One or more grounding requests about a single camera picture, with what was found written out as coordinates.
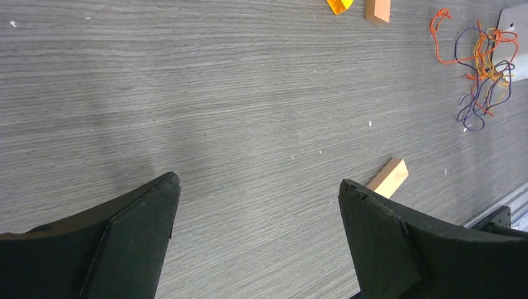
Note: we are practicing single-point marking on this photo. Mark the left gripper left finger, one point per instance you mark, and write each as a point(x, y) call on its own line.
point(113, 250)

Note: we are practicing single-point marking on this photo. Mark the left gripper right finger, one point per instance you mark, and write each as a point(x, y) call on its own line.
point(399, 252)

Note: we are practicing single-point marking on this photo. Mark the wooden block near centre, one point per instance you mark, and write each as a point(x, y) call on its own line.
point(389, 178)

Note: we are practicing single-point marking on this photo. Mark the small wooden block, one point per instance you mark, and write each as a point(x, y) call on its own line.
point(377, 11)

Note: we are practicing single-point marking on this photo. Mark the flat yellow triangle block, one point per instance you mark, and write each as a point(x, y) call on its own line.
point(339, 6)

